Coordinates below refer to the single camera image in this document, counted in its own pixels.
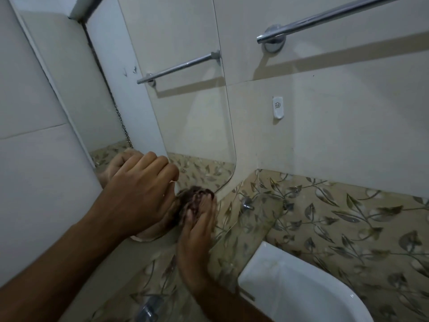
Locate person's right hand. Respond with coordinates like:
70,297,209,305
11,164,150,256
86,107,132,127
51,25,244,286
176,192,218,289

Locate chrome faucet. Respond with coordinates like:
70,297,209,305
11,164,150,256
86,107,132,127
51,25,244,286
138,294,165,322

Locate dark brown scrub pad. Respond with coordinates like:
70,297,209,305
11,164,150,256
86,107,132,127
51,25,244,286
175,185,216,227

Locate person's left hand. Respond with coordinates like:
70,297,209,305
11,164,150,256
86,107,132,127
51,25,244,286
90,151,180,242

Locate white ceramic sink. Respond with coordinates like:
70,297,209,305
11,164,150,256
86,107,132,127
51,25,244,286
237,241,373,322

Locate chrome towel bar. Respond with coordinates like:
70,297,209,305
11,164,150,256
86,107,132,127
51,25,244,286
256,0,413,53

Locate person's right forearm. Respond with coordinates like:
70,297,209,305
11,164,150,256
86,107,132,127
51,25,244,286
186,274,273,322

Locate person's left forearm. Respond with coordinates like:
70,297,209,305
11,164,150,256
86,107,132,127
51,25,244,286
0,209,116,322

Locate frameless wall mirror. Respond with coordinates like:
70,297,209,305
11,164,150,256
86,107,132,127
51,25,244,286
7,0,237,195

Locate white plastic wall hook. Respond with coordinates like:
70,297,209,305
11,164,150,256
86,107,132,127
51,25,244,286
272,95,286,120

